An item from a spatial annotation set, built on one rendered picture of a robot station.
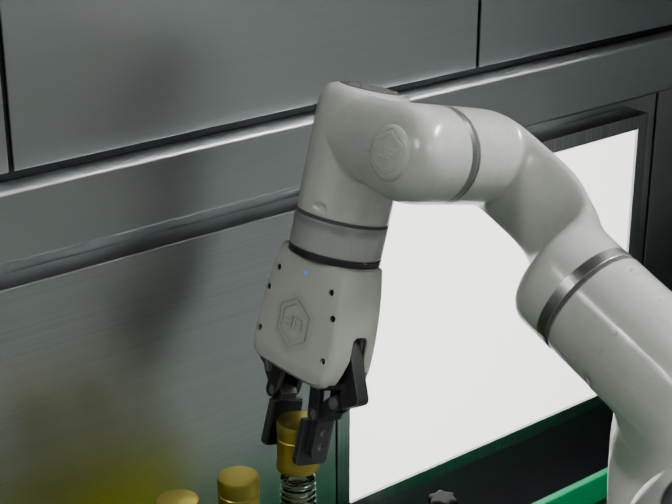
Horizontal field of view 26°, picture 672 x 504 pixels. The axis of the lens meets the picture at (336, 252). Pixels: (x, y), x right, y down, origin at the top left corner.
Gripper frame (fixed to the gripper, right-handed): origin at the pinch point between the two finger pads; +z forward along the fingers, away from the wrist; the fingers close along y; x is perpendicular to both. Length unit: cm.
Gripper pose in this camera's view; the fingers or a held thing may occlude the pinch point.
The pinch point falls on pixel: (297, 430)
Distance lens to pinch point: 120.0
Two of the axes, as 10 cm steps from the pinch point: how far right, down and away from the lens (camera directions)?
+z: -2.0, 9.6, 2.1
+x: 7.5, 0.1, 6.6
